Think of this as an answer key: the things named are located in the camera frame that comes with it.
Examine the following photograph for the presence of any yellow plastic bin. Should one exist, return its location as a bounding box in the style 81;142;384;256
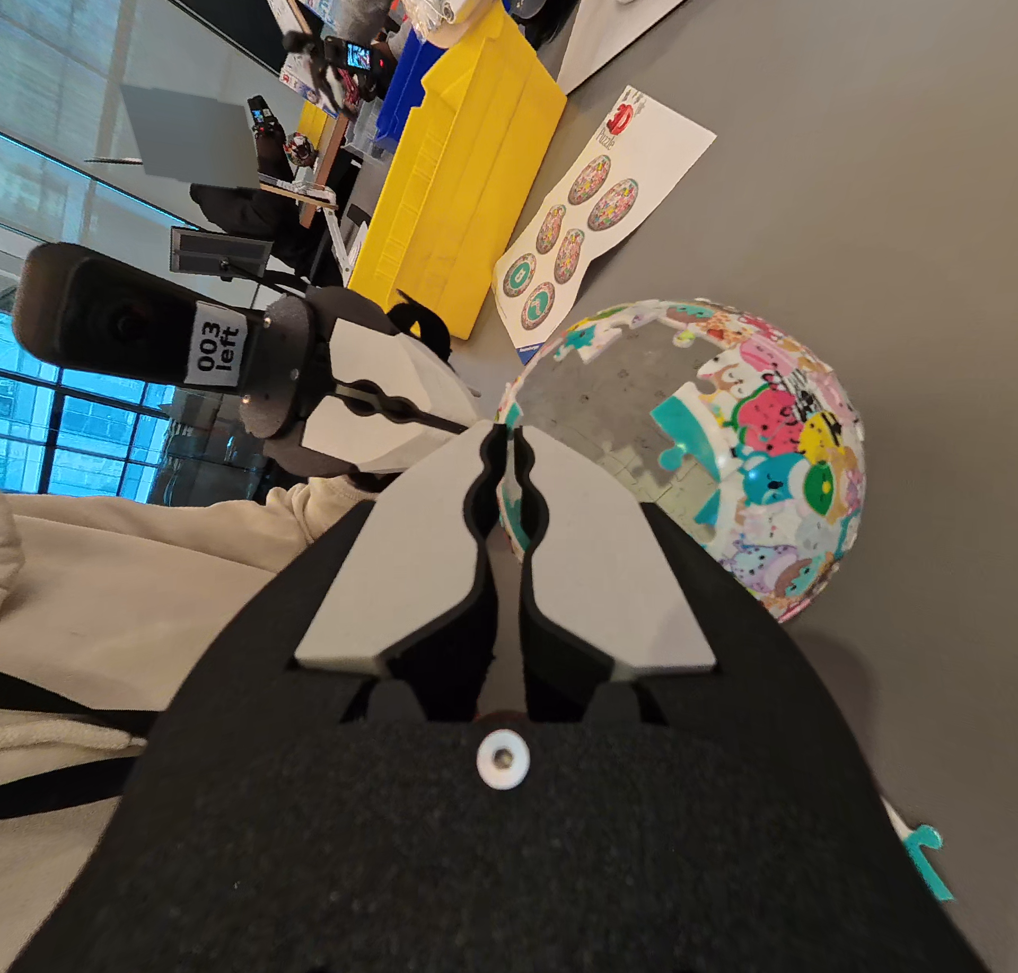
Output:
347;0;569;341

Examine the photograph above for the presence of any another person's forearm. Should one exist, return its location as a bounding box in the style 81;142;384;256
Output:
344;0;400;45

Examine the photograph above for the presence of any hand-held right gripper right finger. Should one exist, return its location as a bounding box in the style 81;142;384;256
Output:
513;424;718;725

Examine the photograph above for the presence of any blue plastic bin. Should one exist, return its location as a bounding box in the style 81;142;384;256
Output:
374;30;446;151

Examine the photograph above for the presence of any person's cream hoodie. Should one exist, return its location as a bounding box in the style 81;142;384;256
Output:
0;575;319;973

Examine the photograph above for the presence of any black strap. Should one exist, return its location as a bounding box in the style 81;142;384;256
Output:
0;671;156;819

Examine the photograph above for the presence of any teal puzzle piece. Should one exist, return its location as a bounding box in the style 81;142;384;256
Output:
891;818;955;902

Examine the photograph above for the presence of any colourful puzzle ball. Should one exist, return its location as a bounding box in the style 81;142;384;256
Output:
495;297;868;624

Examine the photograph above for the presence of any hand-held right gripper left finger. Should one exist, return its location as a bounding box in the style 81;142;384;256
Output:
294;423;508;725

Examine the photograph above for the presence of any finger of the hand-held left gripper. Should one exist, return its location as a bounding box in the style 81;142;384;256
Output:
304;399;456;475
324;321;484;435

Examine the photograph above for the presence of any person's left forearm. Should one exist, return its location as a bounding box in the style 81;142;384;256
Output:
0;476;383;584

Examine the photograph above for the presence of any paper instruction sheet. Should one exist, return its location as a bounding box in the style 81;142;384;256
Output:
492;84;718;363

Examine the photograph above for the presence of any large window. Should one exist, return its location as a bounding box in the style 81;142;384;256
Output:
0;0;319;505

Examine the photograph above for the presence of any black flat panel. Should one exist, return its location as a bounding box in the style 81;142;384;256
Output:
169;225;277;279

